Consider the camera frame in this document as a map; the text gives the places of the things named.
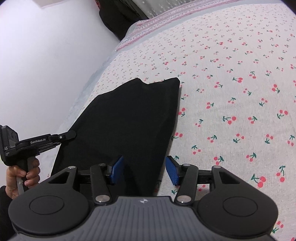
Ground pink striped patterned cloth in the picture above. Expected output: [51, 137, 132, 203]
[116, 1, 237, 52]

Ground cherry print white blanket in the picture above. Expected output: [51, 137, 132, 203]
[46, 3, 296, 241]

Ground black pants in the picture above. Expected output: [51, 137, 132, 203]
[52, 78, 180, 196]

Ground grey star print headboard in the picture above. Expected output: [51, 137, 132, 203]
[132, 0, 192, 19]

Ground black hanging jacket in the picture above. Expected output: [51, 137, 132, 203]
[95, 0, 148, 41]

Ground person left hand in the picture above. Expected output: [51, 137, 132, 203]
[5, 158, 40, 199]

